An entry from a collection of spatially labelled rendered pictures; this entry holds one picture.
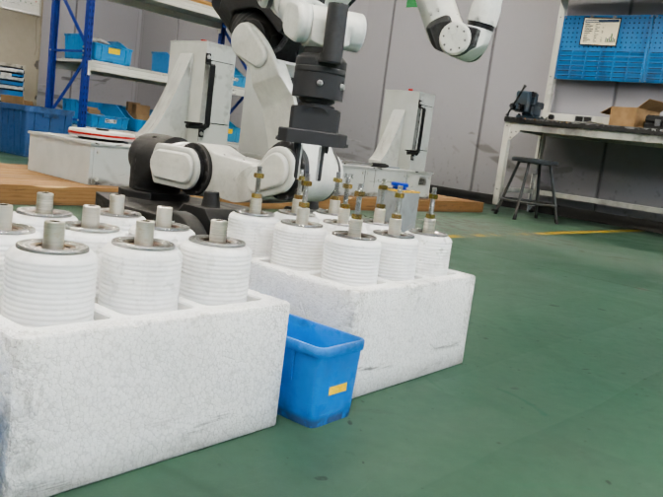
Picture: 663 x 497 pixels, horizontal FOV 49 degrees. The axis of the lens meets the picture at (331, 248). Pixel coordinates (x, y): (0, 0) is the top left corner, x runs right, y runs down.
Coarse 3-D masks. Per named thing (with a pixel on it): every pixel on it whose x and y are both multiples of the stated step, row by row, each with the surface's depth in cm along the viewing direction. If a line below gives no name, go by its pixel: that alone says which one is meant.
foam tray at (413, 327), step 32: (256, 288) 126; (288, 288) 121; (320, 288) 117; (352, 288) 114; (384, 288) 118; (416, 288) 126; (448, 288) 134; (320, 320) 117; (352, 320) 113; (384, 320) 120; (416, 320) 128; (448, 320) 137; (384, 352) 121; (416, 352) 130; (448, 352) 139; (384, 384) 123
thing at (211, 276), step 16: (192, 256) 94; (208, 256) 93; (224, 256) 93; (240, 256) 95; (192, 272) 94; (208, 272) 93; (224, 272) 94; (240, 272) 95; (192, 288) 94; (208, 288) 94; (224, 288) 94; (240, 288) 96; (208, 304) 94; (224, 304) 95
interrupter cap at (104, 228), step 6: (66, 222) 96; (72, 222) 97; (78, 222) 97; (66, 228) 93; (72, 228) 92; (78, 228) 92; (84, 228) 93; (102, 228) 97; (108, 228) 96; (114, 228) 97
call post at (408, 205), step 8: (392, 192) 161; (408, 192) 162; (376, 200) 164; (384, 200) 163; (392, 200) 161; (408, 200) 162; (416, 200) 164; (392, 208) 161; (408, 208) 162; (416, 208) 165; (408, 216) 163; (408, 224) 164
